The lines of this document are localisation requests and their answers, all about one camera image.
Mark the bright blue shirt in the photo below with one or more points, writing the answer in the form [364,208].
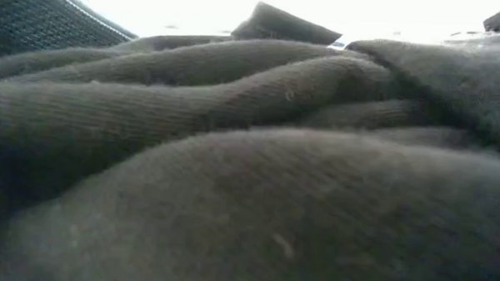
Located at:
[37,20]

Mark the navy white striped fabric bin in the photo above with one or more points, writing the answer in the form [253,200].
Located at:
[337,44]

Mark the dark grey garment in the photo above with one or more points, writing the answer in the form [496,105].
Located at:
[464,81]

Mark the black Puma garment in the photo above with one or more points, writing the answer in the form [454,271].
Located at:
[279,26]

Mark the large black garment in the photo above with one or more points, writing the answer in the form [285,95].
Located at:
[248,199]

